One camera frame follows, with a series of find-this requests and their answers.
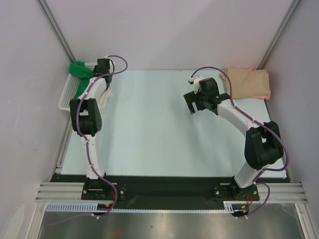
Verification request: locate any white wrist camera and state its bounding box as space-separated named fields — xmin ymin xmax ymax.
xmin=188 ymin=75 xmax=204 ymax=94
xmin=104 ymin=55 xmax=115 ymax=74

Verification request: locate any left aluminium corner post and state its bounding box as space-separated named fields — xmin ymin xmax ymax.
xmin=36 ymin=0 xmax=76 ymax=62

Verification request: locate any purple cable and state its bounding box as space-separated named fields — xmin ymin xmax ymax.
xmin=48 ymin=54 xmax=128 ymax=226
xmin=190 ymin=66 xmax=290 ymax=220

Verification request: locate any aluminium corner post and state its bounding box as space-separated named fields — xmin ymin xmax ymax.
xmin=257 ymin=0 xmax=303 ymax=70
xmin=36 ymin=0 xmax=76 ymax=62

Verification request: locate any right aluminium corner post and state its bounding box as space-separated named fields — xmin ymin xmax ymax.
xmin=257 ymin=0 xmax=303 ymax=70

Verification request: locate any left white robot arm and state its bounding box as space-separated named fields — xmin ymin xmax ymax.
xmin=69 ymin=58 xmax=114 ymax=182

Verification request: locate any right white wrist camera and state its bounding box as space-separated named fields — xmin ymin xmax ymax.
xmin=188 ymin=75 xmax=204 ymax=94

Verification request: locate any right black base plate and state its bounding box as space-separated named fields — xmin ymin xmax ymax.
xmin=213 ymin=184 xmax=260 ymax=201

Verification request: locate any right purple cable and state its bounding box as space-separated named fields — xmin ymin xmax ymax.
xmin=190 ymin=66 xmax=290 ymax=220

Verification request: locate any left grey cable duct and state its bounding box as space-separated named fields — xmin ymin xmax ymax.
xmin=46 ymin=202 xmax=113 ymax=213

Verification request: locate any grey cable duct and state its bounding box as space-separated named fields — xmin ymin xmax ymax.
xmin=224 ymin=201 xmax=249 ymax=213
xmin=46 ymin=202 xmax=113 ymax=213

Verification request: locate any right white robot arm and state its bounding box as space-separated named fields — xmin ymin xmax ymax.
xmin=184 ymin=76 xmax=284 ymax=200

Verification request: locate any green t shirt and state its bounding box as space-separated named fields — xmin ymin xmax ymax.
xmin=69 ymin=61 xmax=93 ymax=99

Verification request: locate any aluminium front rail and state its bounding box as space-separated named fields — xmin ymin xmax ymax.
xmin=35 ymin=182 xmax=308 ymax=203

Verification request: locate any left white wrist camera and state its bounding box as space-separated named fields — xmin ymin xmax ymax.
xmin=104 ymin=55 xmax=115 ymax=74

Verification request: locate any folded pink t shirt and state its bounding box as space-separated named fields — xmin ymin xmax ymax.
xmin=224 ymin=66 xmax=272 ymax=101

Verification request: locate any cream t shirt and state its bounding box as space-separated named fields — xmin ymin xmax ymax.
xmin=98 ymin=89 xmax=113 ymax=114

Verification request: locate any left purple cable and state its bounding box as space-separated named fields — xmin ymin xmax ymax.
xmin=48 ymin=54 xmax=128 ymax=226

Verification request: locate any right grey cable duct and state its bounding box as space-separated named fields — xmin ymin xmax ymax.
xmin=224 ymin=201 xmax=249 ymax=213

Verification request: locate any white plastic basket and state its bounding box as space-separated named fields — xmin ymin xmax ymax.
xmin=58 ymin=62 xmax=97 ymax=112

